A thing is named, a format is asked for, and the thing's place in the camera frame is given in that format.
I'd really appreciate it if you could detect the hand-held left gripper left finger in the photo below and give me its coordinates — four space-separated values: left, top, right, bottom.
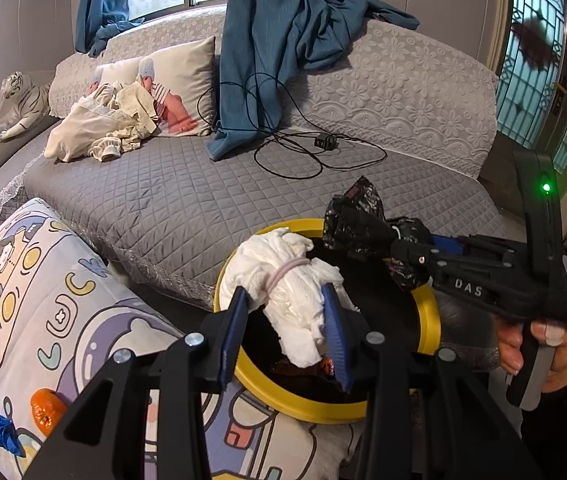
23 285 250 480

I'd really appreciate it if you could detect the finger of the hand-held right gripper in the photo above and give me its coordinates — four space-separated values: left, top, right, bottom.
431 234 527 266
390 230 451 281

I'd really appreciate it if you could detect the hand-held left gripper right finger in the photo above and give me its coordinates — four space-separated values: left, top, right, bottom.
319 282 529 480

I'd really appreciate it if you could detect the yellow-rimmed black bin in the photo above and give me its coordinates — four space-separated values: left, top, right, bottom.
213 218 501 423

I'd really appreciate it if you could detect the black plastic bag bundle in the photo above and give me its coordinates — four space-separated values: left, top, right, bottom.
323 176 437 292

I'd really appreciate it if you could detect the white tissue bundle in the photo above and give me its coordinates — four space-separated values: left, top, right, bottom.
218 227 359 367

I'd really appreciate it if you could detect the person's right forearm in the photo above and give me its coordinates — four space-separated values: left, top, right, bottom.
518 345 567 480

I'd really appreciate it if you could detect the person's right hand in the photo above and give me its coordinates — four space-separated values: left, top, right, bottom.
496 321 567 394

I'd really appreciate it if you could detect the grey quilted sofa cover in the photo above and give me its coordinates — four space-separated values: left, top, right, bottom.
0 125 521 311

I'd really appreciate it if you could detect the grey embossed sofa backrest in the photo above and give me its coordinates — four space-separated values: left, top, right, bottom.
48 7 500 181

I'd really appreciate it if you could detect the cartoon printed blanket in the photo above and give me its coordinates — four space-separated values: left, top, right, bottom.
0 197 359 480

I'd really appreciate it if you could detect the stained glass door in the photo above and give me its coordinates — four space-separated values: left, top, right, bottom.
496 0 567 181

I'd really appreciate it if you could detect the cream clothes pile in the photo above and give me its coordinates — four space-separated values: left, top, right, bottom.
43 81 161 163

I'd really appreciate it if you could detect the large baby print pillow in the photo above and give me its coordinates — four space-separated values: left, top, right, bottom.
138 36 216 138

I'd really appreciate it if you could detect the wide blue curtain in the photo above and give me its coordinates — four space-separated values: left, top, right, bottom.
206 0 421 162

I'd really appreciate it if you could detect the small baby print pillow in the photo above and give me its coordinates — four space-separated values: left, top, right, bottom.
86 57 141 96

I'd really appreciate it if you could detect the white tiger plush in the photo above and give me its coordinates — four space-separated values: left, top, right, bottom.
0 71 51 141

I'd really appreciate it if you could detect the narrow blue curtain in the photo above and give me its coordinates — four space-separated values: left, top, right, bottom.
74 0 145 58

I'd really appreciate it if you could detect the black cable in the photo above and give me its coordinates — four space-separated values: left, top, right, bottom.
196 72 388 180

